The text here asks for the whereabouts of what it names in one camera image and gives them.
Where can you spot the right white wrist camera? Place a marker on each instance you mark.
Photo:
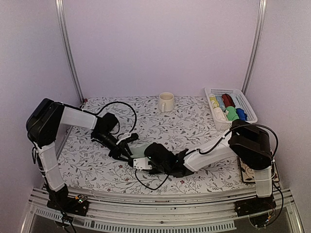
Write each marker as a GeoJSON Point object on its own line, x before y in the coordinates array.
{"type": "Point", "coordinates": [142, 163]}

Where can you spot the cream white towel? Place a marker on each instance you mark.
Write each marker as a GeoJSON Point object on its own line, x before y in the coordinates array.
{"type": "Point", "coordinates": [219, 114]}

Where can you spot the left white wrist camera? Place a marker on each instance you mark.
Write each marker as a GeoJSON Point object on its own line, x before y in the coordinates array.
{"type": "Point", "coordinates": [128, 137]}

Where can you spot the floral table mat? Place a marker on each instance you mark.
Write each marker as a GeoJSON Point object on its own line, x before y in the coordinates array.
{"type": "Point", "coordinates": [85, 164]}

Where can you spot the yellow rolled towel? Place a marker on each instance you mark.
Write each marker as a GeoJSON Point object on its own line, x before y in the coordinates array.
{"type": "Point", "coordinates": [213, 101]}

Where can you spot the aluminium frame post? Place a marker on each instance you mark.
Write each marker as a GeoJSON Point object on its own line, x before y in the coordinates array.
{"type": "Point", "coordinates": [65, 38]}
{"type": "Point", "coordinates": [255, 47]}

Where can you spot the floral square plate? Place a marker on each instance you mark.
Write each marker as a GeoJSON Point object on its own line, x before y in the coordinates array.
{"type": "Point", "coordinates": [247, 174]}

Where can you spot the right aluminium frame post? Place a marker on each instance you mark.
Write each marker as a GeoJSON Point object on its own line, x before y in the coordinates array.
{"type": "Point", "coordinates": [255, 47]}

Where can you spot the cream ceramic mug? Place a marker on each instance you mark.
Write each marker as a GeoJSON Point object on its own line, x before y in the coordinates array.
{"type": "Point", "coordinates": [166, 102]}

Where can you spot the white plastic basket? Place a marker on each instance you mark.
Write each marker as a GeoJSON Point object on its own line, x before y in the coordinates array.
{"type": "Point", "coordinates": [240, 102]}

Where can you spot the mint green towel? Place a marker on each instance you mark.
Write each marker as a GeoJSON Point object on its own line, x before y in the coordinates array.
{"type": "Point", "coordinates": [139, 151]}

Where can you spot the left aluminium frame post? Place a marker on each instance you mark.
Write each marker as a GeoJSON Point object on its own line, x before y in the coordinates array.
{"type": "Point", "coordinates": [65, 38]}

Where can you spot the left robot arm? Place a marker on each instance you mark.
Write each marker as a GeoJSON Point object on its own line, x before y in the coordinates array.
{"type": "Point", "coordinates": [44, 125]}

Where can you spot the aluminium front rail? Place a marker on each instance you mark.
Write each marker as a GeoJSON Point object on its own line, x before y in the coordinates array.
{"type": "Point", "coordinates": [178, 213]}

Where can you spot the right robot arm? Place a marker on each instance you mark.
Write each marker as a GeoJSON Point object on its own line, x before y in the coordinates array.
{"type": "Point", "coordinates": [249, 142]}

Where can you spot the red rolled towel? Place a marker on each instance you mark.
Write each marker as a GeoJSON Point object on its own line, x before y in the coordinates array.
{"type": "Point", "coordinates": [227, 100]}

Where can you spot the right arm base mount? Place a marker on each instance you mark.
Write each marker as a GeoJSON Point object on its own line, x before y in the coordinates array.
{"type": "Point", "coordinates": [254, 205]}

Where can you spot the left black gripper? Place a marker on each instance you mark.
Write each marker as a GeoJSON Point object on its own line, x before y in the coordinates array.
{"type": "Point", "coordinates": [119, 150]}

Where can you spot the green rolled towel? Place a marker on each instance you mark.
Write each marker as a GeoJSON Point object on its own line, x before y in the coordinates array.
{"type": "Point", "coordinates": [231, 113]}

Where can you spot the light blue rolled towel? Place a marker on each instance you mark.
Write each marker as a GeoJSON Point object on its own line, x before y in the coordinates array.
{"type": "Point", "coordinates": [220, 102]}

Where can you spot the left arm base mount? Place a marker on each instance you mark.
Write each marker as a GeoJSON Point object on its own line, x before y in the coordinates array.
{"type": "Point", "coordinates": [77, 205]}

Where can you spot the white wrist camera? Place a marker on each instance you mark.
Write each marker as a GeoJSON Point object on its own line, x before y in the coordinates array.
{"type": "Point", "coordinates": [142, 163]}
{"type": "Point", "coordinates": [128, 137]}

